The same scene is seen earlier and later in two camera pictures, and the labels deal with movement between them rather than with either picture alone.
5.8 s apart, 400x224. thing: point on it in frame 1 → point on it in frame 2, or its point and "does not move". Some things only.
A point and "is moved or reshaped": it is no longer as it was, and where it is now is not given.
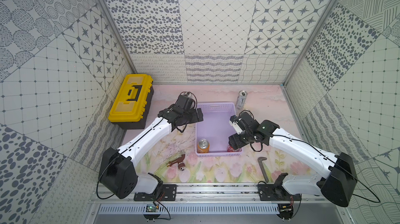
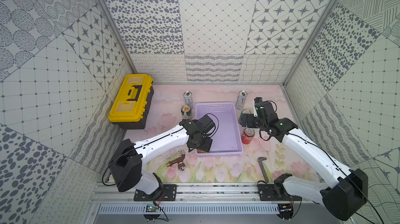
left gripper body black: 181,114 → 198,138
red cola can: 230,149 is moved or reshaped
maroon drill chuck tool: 181,165 does not move
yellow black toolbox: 131,107 does not move
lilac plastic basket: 216,128 does not move
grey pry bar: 262,168 does not move
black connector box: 286,211 does not move
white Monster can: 241,99 does not move
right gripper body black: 244,138 → 253,122
